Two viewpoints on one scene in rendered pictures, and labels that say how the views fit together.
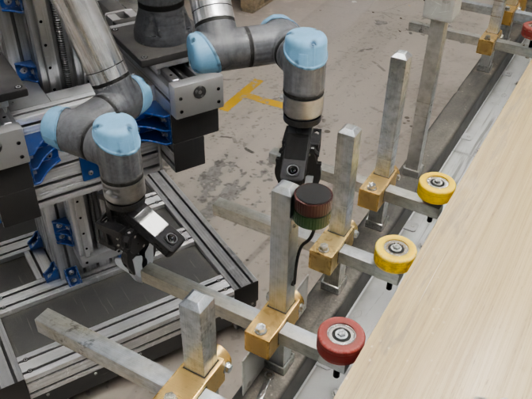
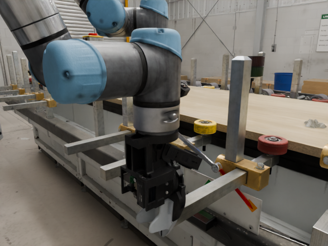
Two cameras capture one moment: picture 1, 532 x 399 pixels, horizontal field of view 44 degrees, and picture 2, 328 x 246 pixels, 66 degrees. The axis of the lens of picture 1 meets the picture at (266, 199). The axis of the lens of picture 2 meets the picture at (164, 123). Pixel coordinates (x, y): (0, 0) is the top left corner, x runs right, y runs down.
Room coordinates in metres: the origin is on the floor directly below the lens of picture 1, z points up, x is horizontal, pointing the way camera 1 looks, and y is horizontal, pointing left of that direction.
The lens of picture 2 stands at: (0.81, 0.63, 1.15)
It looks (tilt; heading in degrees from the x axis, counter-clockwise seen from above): 15 degrees down; 289
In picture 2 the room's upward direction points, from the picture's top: straight up
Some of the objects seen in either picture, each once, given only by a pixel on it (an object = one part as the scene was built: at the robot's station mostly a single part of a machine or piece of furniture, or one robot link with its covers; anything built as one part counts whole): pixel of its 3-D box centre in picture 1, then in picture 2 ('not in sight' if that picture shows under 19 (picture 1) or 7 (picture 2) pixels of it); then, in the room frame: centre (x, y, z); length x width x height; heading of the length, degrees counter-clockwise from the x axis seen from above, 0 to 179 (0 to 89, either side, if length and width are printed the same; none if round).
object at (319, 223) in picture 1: (312, 212); (251, 71); (0.81, -0.07, 1.10); 0.06 x 0.06 x 0.02
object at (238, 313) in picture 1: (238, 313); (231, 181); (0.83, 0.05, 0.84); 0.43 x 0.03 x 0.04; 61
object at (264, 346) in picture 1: (276, 321); (241, 170); (0.81, -0.02, 0.85); 0.13 x 0.06 x 0.05; 151
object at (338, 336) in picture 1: (339, 354); (271, 155); (0.74, -0.13, 0.85); 0.08 x 0.08 x 0.11
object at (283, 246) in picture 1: (282, 292); (234, 149); (0.84, -0.03, 0.90); 0.03 x 0.03 x 0.48; 61
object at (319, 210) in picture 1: (313, 199); (251, 61); (0.81, -0.07, 1.13); 0.06 x 0.06 x 0.02
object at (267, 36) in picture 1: (275, 43); (116, 21); (1.16, -0.01, 1.23); 0.11 x 0.11 x 0.08; 20
